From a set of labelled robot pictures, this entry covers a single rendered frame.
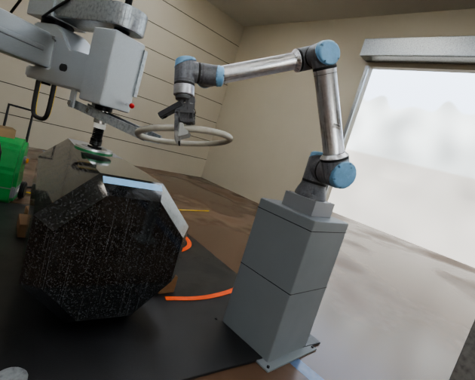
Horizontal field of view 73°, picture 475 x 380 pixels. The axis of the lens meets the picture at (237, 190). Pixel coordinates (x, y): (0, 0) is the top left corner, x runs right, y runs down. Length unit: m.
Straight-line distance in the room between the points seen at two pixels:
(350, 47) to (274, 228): 5.43
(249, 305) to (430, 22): 5.53
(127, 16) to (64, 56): 0.53
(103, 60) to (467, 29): 5.36
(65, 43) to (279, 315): 2.06
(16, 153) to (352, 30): 5.85
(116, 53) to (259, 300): 1.62
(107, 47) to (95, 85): 0.22
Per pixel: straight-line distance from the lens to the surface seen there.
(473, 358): 1.40
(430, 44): 6.00
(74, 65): 2.31
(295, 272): 1.81
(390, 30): 6.74
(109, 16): 2.15
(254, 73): 1.71
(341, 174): 1.75
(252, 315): 2.04
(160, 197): 1.71
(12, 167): 3.56
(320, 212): 1.92
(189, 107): 1.46
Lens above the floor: 1.11
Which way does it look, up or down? 8 degrees down
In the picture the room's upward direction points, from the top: 17 degrees clockwise
